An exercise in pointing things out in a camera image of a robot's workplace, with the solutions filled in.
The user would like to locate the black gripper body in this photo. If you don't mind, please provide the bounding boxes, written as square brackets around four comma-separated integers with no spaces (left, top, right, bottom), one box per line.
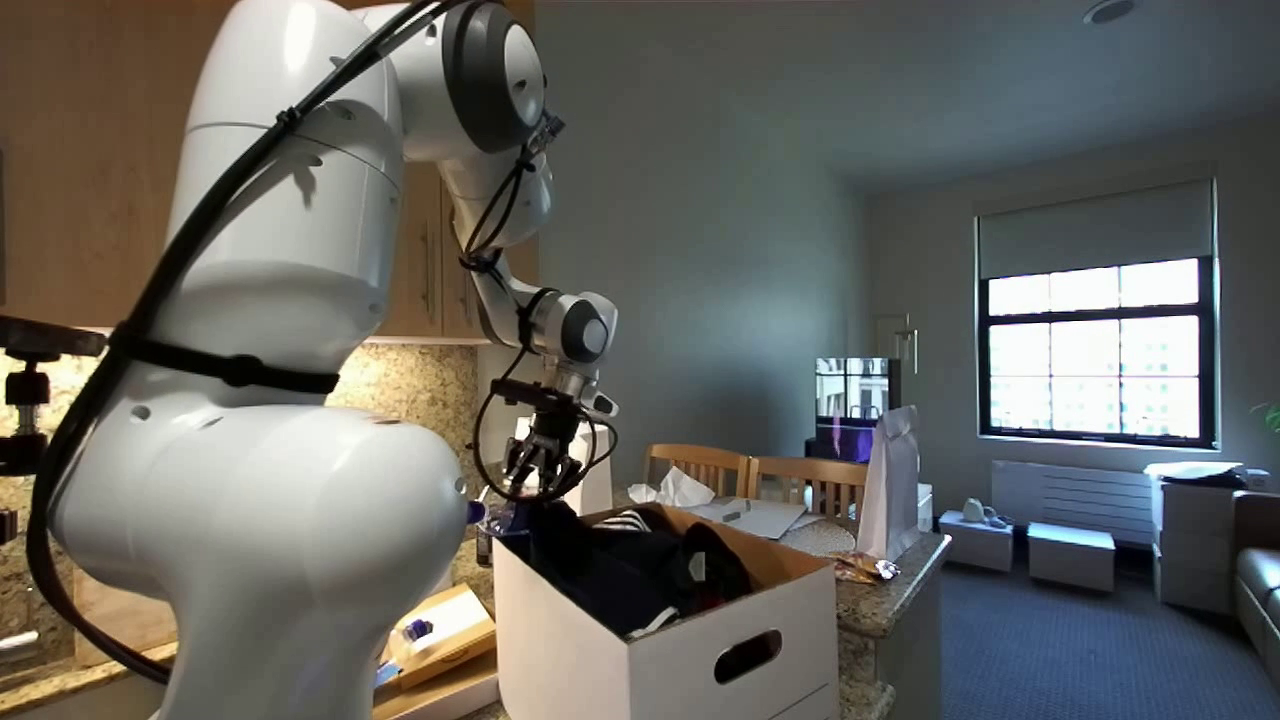
[528,391,583,469]

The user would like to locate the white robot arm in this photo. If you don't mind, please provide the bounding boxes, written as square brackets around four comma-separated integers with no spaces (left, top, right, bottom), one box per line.
[27,0,614,720]

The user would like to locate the white cardboard box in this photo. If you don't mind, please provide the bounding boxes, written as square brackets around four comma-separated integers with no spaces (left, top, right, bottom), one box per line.
[492,523,838,720]

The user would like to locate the dark striped clothing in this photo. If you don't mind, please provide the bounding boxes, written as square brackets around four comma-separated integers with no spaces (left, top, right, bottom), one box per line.
[503,502,752,634]

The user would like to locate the wooden chair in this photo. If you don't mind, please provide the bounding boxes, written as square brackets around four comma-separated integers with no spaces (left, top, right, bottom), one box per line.
[644,443,869,519]

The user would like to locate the yellow book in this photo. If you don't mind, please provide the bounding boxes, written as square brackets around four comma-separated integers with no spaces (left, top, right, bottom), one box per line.
[380,585,494,690]

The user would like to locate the clear plastic bag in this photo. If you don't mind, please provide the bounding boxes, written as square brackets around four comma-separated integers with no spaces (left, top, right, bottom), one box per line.
[856,406,919,558]

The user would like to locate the grey ottoman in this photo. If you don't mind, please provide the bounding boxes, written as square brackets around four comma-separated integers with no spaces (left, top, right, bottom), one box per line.
[1029,523,1117,593]
[939,513,1010,571]

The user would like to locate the white radiator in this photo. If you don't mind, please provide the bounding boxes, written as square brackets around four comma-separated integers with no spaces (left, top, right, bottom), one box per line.
[991,461,1156,545]

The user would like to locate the white roller blind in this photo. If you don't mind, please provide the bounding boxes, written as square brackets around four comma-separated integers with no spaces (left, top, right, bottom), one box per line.
[970,179,1217,281]

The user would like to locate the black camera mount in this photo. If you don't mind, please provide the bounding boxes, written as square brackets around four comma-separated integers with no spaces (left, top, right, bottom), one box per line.
[0,314,105,476]

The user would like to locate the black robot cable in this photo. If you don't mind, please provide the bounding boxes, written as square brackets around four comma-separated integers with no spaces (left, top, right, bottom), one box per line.
[22,0,625,684]

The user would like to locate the wooden wall cabinets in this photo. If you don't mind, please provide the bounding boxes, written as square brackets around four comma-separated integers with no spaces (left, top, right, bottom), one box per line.
[8,0,542,359]

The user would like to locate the window with black frame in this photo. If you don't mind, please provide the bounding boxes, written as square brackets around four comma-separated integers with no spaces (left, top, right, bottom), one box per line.
[979,254,1217,447]

